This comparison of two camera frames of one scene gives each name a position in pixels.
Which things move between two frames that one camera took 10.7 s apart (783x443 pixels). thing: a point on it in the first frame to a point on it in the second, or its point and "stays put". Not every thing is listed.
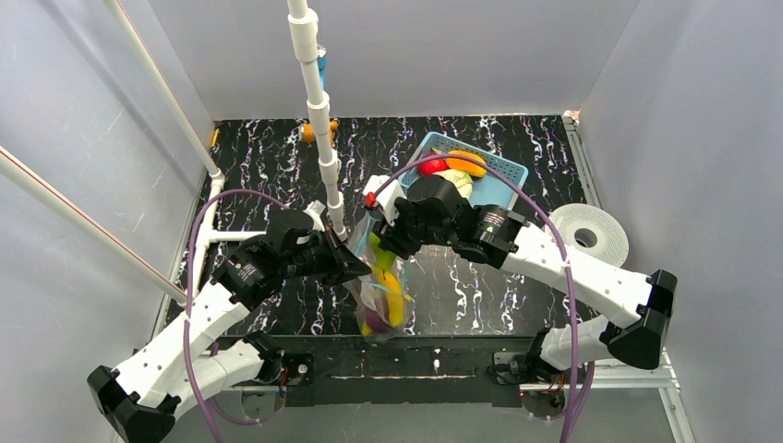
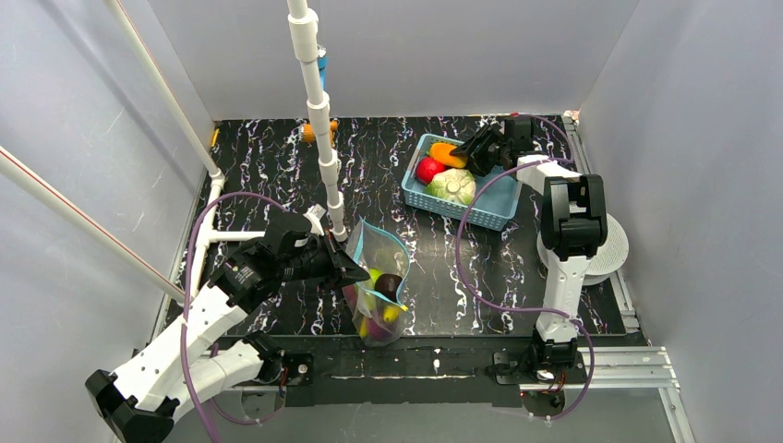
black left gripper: [333, 257] stays put
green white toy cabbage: [462, 180] stays put
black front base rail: [418, 369] stays put
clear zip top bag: [383, 297] stays put
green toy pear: [383, 258] to [374, 274]
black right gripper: [396, 232] to [489, 150]
